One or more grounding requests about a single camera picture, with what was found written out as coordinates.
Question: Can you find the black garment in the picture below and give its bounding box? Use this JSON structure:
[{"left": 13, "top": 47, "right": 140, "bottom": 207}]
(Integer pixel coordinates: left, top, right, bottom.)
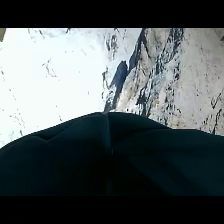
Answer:
[{"left": 0, "top": 111, "right": 224, "bottom": 197}]

